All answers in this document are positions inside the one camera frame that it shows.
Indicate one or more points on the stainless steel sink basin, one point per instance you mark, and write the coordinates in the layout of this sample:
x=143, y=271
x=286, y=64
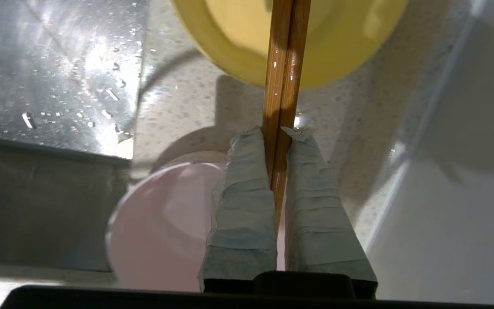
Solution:
x=49, y=77

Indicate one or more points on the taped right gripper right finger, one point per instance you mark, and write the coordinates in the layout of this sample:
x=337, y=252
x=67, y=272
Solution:
x=320, y=223

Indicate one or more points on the pink plastic bowl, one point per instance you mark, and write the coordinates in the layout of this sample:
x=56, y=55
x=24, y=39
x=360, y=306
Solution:
x=157, y=231

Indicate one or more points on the brown wooden chopstick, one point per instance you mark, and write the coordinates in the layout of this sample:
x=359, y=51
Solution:
x=278, y=64
x=292, y=86

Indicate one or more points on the yellow plastic bowl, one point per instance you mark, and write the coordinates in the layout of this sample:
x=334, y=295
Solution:
x=238, y=38

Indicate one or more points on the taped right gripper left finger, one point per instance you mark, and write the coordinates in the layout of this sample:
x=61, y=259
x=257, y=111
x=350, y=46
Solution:
x=242, y=214

